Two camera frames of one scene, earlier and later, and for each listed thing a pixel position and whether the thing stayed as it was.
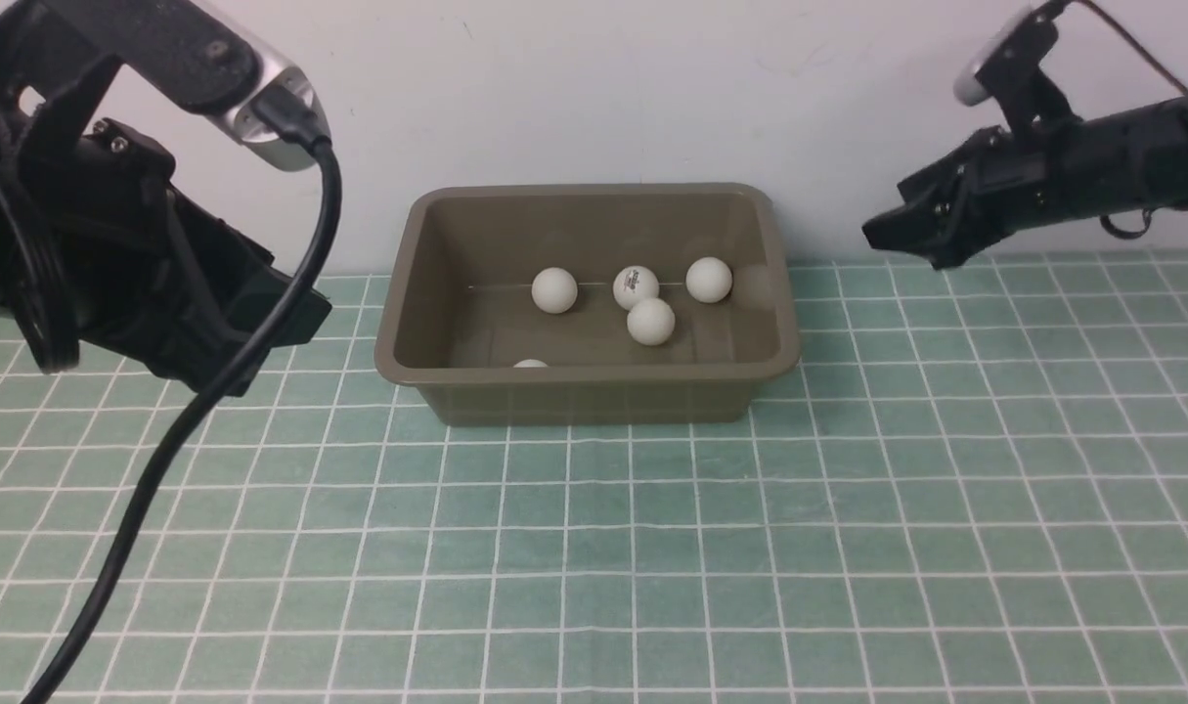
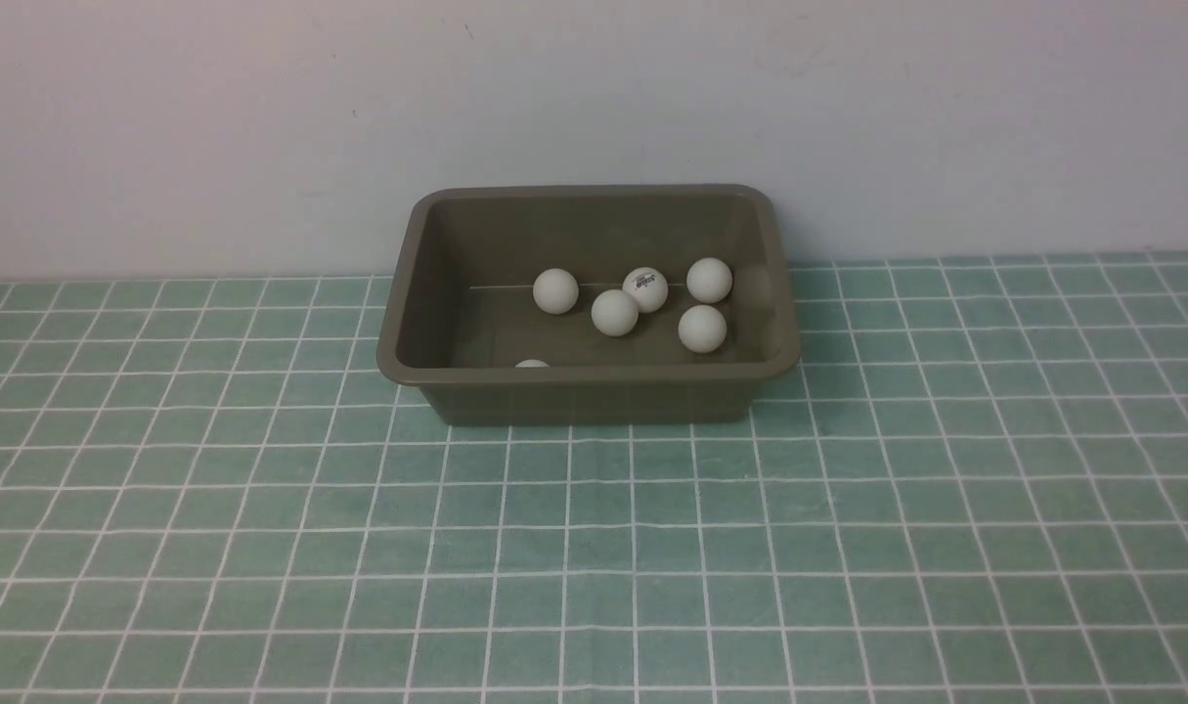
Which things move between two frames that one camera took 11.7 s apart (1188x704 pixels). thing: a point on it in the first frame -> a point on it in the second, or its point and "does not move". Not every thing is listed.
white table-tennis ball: x=634 y=284 does not move
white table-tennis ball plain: x=554 y=290 does not move
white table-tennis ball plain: x=709 y=280 does not move
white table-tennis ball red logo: x=650 y=321 -> x=614 y=312
